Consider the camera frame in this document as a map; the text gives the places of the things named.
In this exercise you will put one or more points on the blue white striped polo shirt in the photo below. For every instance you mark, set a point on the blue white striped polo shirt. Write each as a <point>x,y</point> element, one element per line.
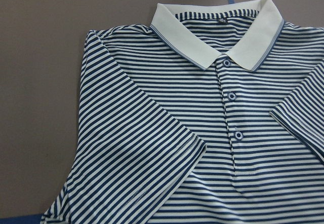
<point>207,115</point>

